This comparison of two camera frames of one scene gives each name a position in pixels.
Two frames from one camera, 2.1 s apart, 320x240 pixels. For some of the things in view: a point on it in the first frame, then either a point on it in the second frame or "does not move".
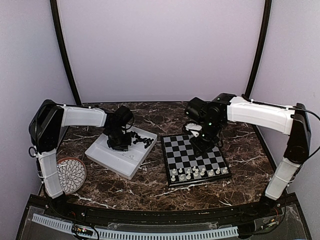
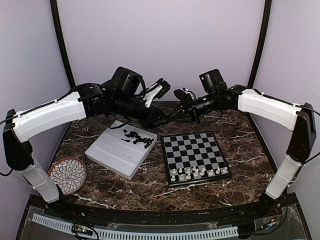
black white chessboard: (183, 166) does not move
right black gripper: (201, 148) -> (189, 109)
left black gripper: (124, 146) -> (149, 122)
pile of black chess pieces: (147, 142) does not move
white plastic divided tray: (125, 163) does not move
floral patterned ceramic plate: (72, 172) does not move
